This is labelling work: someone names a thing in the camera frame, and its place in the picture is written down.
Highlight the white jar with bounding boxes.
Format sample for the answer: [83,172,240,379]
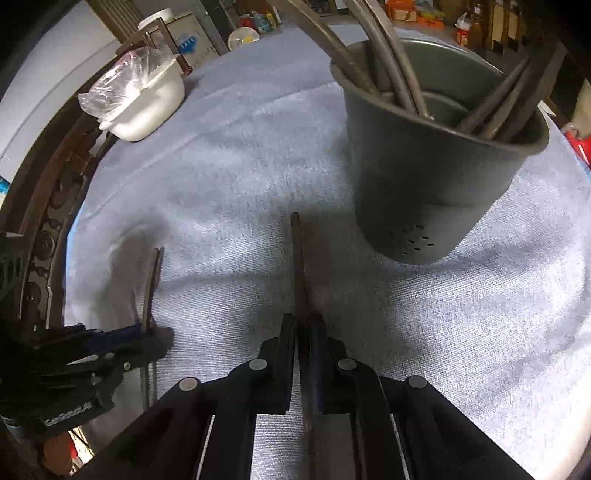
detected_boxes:
[137,11,175,31]

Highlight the blue-grey tablecloth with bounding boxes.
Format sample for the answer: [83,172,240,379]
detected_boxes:
[65,23,591,480]

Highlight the white box blue print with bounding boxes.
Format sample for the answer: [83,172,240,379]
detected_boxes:
[164,11,220,70]

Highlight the long grey utensil handle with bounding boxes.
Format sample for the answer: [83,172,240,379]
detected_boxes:
[365,0,432,118]
[270,0,393,100]

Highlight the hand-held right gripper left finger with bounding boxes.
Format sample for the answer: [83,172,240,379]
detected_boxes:
[85,314,297,480]

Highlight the clear plastic bag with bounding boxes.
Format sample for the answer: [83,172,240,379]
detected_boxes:
[78,48,181,132]

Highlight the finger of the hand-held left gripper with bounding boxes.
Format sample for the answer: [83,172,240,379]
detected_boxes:
[81,322,155,354]
[104,325,175,372]

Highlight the dark wooden chopstick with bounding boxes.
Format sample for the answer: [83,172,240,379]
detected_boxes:
[140,247,165,411]
[290,211,319,480]

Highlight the carved dark wooden furniture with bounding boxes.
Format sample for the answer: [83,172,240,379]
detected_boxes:
[0,28,195,333]

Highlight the grey utensil holder cup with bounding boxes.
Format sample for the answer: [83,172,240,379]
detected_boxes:
[330,38,551,266]

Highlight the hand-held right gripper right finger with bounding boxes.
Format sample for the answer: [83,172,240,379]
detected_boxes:
[310,314,536,480]

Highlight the bundle of dark chopsticks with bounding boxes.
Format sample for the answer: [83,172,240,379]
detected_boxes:
[455,39,568,144]

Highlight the white round lid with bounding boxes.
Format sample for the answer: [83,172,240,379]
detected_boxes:
[228,27,260,51]

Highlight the orange boxes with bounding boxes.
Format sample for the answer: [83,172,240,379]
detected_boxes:
[385,0,446,21]

